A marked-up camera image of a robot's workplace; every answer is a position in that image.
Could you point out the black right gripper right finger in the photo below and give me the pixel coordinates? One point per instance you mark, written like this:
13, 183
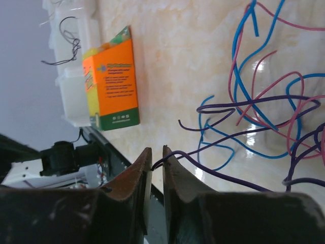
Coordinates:
195, 213

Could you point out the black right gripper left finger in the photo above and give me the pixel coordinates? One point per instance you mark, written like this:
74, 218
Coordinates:
47, 215

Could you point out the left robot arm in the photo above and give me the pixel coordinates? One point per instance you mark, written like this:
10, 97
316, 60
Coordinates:
63, 165

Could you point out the orange yellow sponge pack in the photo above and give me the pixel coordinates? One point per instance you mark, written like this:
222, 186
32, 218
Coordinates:
110, 83

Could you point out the clear plastic compartment tray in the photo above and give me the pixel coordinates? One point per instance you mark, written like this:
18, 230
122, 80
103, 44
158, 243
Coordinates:
74, 30

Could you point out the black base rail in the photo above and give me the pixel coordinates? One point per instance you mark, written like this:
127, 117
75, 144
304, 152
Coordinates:
130, 208

